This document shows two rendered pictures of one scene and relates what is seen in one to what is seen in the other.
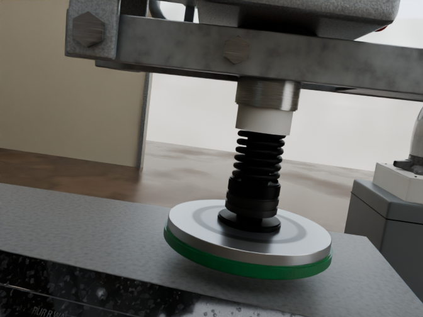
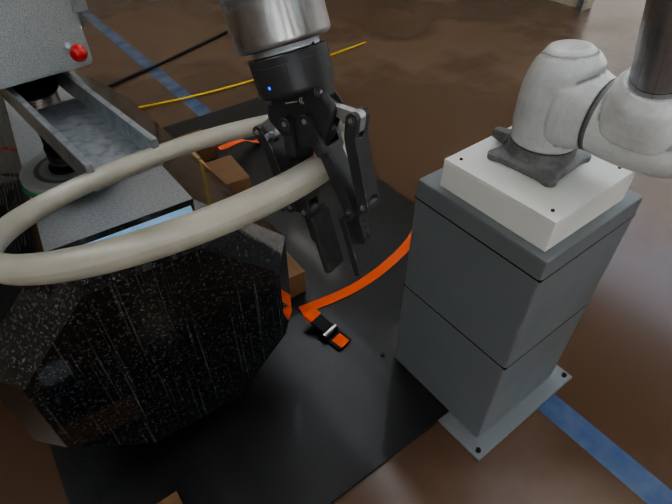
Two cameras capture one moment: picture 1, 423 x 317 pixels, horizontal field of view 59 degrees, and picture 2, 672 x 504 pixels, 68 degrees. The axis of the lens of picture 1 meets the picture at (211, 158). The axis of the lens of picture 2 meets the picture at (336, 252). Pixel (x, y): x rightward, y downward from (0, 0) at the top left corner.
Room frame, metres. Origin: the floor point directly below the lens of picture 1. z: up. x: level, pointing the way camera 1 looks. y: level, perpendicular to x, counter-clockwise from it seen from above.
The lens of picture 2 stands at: (0.30, -1.26, 1.55)
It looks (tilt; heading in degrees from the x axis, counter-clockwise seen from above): 43 degrees down; 49
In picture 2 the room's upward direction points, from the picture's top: straight up
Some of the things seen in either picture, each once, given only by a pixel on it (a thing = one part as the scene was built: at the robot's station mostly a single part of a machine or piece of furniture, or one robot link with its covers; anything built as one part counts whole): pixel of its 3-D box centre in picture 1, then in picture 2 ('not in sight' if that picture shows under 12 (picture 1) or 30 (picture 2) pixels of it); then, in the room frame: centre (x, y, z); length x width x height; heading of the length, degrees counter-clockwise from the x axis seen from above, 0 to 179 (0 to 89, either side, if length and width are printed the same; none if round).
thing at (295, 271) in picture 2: not in sight; (274, 265); (1.09, 0.04, 0.07); 0.30 x 0.12 x 0.12; 83
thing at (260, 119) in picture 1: (264, 117); not in sight; (0.48, -0.06, 1.02); 0.07 x 0.07 x 0.04
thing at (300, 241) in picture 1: (248, 226); (68, 167); (0.48, -0.06, 0.87); 0.21 x 0.21 x 0.01
